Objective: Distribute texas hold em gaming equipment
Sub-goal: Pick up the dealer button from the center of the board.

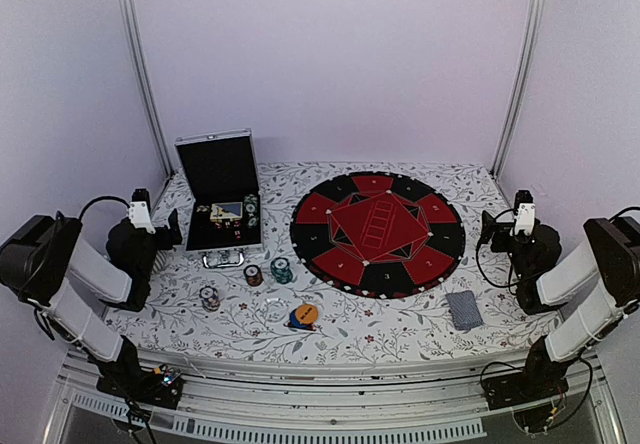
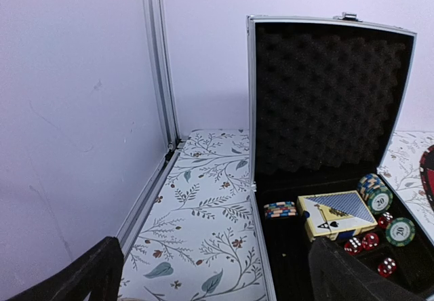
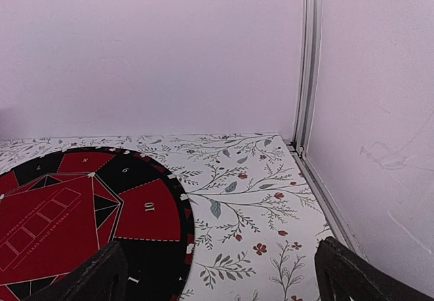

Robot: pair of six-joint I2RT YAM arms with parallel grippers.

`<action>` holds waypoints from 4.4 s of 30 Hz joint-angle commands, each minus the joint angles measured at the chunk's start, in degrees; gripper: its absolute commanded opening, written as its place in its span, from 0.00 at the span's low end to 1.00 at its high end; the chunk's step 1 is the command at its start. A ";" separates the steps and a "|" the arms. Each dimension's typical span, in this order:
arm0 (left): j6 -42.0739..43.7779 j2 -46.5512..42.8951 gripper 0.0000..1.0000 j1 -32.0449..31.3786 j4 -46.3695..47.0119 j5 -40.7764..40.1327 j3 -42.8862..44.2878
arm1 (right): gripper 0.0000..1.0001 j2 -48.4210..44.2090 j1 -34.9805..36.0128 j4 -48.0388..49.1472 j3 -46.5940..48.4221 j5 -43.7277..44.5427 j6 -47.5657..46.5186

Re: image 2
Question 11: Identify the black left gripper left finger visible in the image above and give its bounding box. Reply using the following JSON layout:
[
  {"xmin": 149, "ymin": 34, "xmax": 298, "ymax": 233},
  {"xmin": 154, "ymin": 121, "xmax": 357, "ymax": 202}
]
[{"xmin": 10, "ymin": 237, "xmax": 124, "ymax": 301}]

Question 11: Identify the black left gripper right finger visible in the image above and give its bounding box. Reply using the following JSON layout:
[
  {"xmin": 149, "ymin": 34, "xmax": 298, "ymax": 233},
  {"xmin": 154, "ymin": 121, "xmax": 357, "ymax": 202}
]
[{"xmin": 309, "ymin": 238, "xmax": 422, "ymax": 301}]

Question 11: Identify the red die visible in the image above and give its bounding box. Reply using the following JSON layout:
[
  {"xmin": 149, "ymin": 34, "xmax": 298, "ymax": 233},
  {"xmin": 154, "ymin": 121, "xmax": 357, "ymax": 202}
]
[
  {"xmin": 377, "ymin": 258, "xmax": 397, "ymax": 277},
  {"xmin": 378, "ymin": 212, "xmax": 394, "ymax": 229},
  {"xmin": 344, "ymin": 237, "xmax": 363, "ymax": 255},
  {"xmin": 361, "ymin": 233, "xmax": 379, "ymax": 250}
]

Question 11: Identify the boxed playing card deck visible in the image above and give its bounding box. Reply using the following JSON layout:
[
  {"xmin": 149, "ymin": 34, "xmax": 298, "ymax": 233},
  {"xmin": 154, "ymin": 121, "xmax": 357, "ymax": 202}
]
[{"xmin": 296, "ymin": 190, "xmax": 377, "ymax": 241}]

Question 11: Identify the single green 20 chip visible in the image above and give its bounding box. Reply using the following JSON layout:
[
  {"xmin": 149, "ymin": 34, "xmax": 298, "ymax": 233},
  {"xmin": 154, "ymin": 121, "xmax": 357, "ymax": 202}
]
[{"xmin": 385, "ymin": 217, "xmax": 416, "ymax": 247}]

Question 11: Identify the multicolour chip row in case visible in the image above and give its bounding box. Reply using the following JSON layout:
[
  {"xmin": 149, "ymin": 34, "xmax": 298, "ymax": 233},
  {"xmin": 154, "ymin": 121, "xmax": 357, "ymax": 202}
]
[{"xmin": 263, "ymin": 201, "xmax": 298, "ymax": 219}]

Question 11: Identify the round red black poker mat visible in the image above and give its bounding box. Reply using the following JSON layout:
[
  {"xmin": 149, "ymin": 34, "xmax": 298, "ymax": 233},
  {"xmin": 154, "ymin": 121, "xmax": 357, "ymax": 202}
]
[{"xmin": 420, "ymin": 145, "xmax": 434, "ymax": 209}]

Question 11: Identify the aluminium poker case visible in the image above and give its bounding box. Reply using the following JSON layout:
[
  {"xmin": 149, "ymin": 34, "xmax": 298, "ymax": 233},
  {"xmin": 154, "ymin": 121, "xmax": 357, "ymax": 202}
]
[{"xmin": 247, "ymin": 13, "xmax": 433, "ymax": 300}]

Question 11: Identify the left aluminium frame post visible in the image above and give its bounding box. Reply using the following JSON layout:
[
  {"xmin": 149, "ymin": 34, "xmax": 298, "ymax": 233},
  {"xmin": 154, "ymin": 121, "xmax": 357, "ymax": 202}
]
[{"xmin": 142, "ymin": 0, "xmax": 181, "ymax": 157}]

